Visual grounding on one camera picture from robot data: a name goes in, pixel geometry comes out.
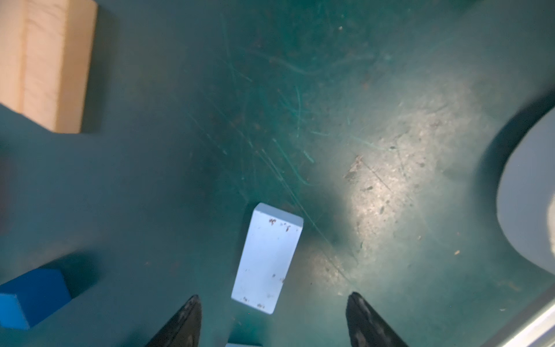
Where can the front aluminium rail bed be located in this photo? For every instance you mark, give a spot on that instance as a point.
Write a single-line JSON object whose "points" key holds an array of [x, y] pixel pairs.
{"points": [[534, 326]]}

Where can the natural wood block 62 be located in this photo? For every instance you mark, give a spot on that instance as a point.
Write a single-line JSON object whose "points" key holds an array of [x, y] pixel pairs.
{"points": [[46, 49]]}

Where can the light blue long block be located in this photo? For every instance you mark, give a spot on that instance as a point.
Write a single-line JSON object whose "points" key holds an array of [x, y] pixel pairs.
{"points": [[271, 242]]}

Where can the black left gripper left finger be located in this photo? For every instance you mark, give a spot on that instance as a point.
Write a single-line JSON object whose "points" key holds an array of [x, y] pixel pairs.
{"points": [[183, 329]]}

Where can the dark blue wooden cube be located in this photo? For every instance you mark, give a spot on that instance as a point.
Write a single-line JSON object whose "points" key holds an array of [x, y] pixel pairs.
{"points": [[32, 297]]}

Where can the roll of tape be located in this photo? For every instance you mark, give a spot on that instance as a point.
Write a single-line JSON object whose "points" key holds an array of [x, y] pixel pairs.
{"points": [[525, 196]]}

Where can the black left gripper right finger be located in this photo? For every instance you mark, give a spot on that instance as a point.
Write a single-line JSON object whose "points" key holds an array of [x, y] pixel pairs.
{"points": [[366, 327]]}

